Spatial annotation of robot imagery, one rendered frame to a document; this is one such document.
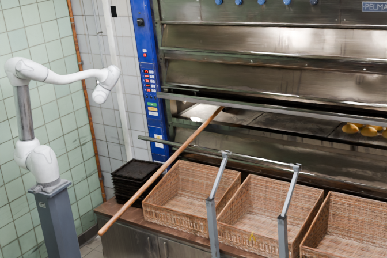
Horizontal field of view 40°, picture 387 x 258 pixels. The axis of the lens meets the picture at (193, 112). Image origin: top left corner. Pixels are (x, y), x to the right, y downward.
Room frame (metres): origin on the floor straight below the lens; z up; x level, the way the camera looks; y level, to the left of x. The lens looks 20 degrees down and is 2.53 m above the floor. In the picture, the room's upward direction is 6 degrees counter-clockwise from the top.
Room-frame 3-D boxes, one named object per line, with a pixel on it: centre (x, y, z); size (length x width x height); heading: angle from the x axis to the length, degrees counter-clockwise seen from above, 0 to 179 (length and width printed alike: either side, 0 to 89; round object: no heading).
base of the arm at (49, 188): (3.14, 1.01, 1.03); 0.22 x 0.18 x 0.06; 147
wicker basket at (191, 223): (3.32, 0.07, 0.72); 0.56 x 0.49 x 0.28; 54
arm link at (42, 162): (3.17, 1.00, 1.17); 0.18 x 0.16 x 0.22; 45
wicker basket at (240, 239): (2.95, -0.41, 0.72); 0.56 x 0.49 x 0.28; 52
